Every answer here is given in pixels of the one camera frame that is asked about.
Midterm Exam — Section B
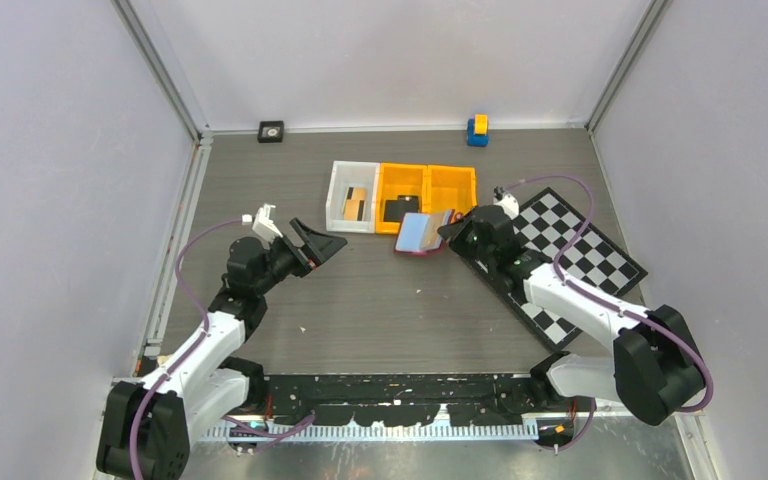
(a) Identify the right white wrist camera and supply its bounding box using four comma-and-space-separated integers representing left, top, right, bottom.
493, 186, 520, 220

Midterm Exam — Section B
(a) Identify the red card holder wallet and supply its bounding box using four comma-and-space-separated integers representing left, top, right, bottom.
394, 209, 463, 256

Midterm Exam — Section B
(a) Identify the dark grey credit card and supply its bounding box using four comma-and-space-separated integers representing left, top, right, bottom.
383, 195, 421, 223

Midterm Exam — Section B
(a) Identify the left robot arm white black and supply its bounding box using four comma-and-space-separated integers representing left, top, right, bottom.
95, 218, 348, 479

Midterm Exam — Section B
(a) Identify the small black square box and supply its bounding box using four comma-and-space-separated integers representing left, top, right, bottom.
257, 120, 285, 143

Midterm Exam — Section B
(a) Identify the empty orange bin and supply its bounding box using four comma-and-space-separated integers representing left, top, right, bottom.
423, 165, 477, 214

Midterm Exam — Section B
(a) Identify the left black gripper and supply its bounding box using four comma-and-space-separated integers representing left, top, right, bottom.
254, 219, 345, 296

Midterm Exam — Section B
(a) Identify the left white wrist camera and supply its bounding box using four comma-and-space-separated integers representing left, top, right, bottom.
241, 203, 283, 244

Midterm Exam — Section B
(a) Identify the black white checkerboard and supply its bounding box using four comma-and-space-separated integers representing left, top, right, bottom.
497, 187, 648, 352

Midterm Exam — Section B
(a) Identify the white plastic bin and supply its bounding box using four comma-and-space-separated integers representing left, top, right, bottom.
325, 161, 380, 234

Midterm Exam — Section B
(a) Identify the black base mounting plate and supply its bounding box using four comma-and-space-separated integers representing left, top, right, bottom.
201, 372, 597, 429

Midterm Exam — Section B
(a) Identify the orange bin with cards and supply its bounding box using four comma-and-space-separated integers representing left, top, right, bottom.
375, 163, 428, 234

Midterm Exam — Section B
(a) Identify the orange gold credit card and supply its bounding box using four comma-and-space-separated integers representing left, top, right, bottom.
345, 186, 367, 202

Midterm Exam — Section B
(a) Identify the blue yellow toy block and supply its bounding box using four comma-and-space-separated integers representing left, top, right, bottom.
466, 114, 489, 147

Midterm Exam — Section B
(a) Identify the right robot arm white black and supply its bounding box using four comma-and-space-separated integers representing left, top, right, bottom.
438, 205, 714, 426

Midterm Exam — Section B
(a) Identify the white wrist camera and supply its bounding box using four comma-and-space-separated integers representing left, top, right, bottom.
241, 203, 283, 244
493, 186, 520, 220

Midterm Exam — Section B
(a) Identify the aluminium rail frame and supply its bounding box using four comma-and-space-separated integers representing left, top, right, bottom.
99, 370, 703, 445

